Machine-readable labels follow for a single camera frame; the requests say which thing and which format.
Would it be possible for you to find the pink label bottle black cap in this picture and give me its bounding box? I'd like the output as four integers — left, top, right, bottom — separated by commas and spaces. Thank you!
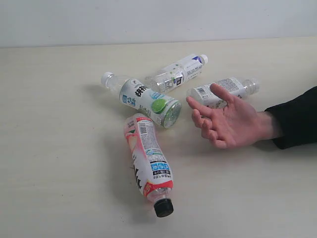
124, 113, 174, 218

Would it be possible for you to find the clear bottle blue white label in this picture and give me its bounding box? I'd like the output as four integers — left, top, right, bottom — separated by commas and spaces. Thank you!
144, 54, 209, 94

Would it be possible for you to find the green lime label bottle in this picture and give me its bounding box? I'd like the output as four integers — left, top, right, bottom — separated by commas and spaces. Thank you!
101, 72, 182, 128

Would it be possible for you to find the person's open bare hand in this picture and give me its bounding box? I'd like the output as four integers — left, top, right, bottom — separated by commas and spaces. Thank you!
186, 83, 282, 149

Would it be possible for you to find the square bottle white fruit label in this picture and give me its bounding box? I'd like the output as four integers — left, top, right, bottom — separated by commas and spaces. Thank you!
186, 77, 260, 109

